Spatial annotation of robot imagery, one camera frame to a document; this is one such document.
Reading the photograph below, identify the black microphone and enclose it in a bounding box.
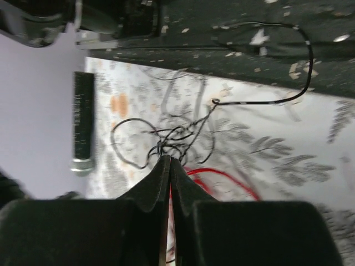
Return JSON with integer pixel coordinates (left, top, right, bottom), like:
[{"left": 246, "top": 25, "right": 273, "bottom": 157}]
[{"left": 71, "top": 71, "right": 94, "bottom": 177}]

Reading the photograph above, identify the red wire tangle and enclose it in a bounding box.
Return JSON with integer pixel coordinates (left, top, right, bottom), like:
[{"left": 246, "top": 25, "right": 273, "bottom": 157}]
[{"left": 165, "top": 167, "right": 261, "bottom": 264}]

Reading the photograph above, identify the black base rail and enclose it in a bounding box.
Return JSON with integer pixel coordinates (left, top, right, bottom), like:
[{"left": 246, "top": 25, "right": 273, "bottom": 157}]
[{"left": 90, "top": 1, "right": 354, "bottom": 98}]

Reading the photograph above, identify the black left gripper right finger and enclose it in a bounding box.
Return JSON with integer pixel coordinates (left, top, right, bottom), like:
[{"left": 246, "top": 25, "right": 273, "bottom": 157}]
[{"left": 170, "top": 159, "right": 342, "bottom": 266}]

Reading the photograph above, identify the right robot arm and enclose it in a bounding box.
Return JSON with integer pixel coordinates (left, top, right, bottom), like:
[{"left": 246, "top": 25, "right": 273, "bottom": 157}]
[{"left": 1, "top": 1, "right": 343, "bottom": 265}]

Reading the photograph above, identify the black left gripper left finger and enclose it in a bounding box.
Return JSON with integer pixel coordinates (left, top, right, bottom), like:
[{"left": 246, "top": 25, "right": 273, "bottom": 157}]
[{"left": 1, "top": 156, "right": 171, "bottom": 265}]

